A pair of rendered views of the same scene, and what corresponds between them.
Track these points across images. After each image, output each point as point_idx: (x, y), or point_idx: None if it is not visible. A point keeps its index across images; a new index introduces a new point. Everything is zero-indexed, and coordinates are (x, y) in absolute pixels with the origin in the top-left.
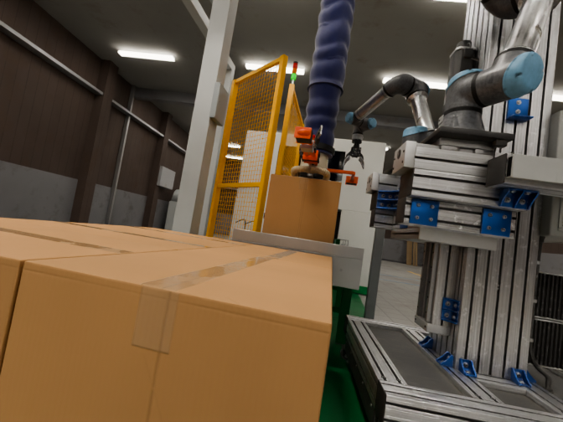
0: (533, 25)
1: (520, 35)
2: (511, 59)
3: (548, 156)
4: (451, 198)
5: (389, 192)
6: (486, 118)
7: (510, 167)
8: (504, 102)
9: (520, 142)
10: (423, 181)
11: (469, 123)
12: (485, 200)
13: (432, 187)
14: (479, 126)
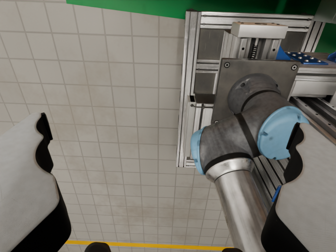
0: (228, 220)
1: (228, 195)
2: (205, 146)
3: (260, 188)
4: (218, 66)
5: None
6: None
7: (190, 97)
8: None
9: (273, 179)
10: (225, 42)
11: (232, 98)
12: (215, 91)
13: (223, 51)
14: (230, 108)
